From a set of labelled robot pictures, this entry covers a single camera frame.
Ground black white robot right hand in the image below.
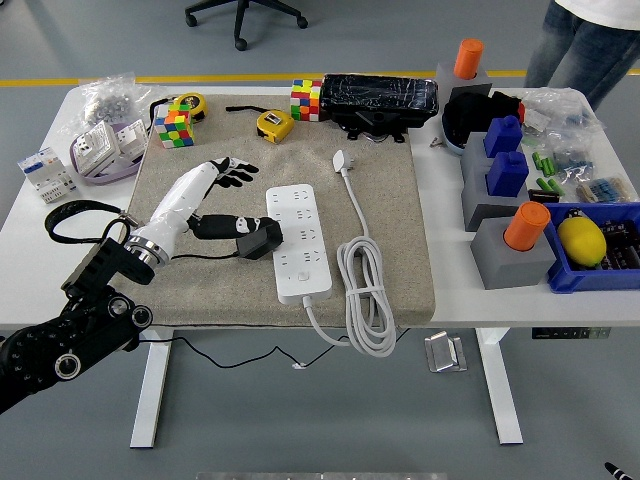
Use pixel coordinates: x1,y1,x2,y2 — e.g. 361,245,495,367
604,462,640,480

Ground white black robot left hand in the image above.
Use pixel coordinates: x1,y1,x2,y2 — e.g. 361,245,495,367
130,157,274,260

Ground thin black adapter cord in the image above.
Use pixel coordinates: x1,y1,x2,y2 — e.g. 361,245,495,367
137,249,421,370

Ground black power adapter plug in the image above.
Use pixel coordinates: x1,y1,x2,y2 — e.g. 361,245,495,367
235,222,285,260

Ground white power strip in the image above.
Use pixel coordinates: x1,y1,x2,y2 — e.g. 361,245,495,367
264,183,335,305

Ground green-faced puzzle cube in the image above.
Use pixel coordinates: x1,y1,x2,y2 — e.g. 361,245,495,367
153,102,196,150

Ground purple tray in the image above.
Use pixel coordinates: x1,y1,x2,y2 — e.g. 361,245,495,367
68,119,149,187

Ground yellow black round tape measure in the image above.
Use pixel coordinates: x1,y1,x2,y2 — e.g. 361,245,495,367
148,92,209,132

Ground clear bag of metal nuts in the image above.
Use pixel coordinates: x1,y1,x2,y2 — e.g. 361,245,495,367
79,72,151,129

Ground white table leg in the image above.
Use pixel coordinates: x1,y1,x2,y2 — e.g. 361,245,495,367
129,329,174,449
474,328,525,446

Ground white circuit breaker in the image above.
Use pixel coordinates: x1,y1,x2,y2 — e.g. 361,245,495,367
17,146,80,205

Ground black table control panel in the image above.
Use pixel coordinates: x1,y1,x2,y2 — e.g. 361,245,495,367
531,327,612,341

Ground tall multicolour puzzle cube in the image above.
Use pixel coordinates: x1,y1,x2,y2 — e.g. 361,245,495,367
290,78,324,123

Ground black office chair base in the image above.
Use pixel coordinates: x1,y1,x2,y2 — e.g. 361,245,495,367
184,0,309,51

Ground grey-brown mat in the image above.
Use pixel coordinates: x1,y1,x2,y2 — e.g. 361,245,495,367
102,93,437,329

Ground blue plastic bin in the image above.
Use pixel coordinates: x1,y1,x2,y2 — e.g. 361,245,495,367
542,201,640,295

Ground black foil-wrapped device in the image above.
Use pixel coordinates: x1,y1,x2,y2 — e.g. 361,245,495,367
319,73,440,144

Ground black electronic parts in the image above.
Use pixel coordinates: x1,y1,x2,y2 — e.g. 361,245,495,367
599,219,640,271

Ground yellow lemon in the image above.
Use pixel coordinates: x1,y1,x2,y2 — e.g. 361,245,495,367
557,215,608,267

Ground orange cylinder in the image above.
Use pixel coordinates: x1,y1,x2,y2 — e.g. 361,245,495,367
503,201,552,251
453,38,485,81

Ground light blue bowl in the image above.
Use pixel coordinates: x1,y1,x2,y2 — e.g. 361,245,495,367
439,112,469,158

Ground clear bag of taped resistors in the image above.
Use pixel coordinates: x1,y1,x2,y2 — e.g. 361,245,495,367
574,172,636,205

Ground grey stepped block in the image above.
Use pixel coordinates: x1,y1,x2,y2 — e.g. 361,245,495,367
459,131,534,233

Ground black cloth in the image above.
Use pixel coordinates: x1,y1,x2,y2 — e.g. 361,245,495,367
442,89,524,151

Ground clear bag of blue resistors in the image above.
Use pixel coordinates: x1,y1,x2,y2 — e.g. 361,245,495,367
547,127,609,179

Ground blue block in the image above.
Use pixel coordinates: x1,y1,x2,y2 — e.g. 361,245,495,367
482,115,524,159
486,150,530,197

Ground clear bag with white parts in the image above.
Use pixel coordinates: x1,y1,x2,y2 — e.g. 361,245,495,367
519,88,609,134

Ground person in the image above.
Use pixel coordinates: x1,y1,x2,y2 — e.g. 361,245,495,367
523,0,640,110

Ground white wall switch panel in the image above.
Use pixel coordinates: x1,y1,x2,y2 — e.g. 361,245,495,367
115,118,150,161

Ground white wall socket panel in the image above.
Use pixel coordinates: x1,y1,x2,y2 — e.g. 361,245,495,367
73,119,121,176

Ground yellow tape measure with strap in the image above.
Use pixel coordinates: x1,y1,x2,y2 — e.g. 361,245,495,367
225,104,296,145

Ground white power strip cord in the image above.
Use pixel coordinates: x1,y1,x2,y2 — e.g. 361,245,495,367
303,149,399,357

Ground silver metal bracket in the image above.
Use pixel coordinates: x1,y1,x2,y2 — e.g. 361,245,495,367
423,330,469,374

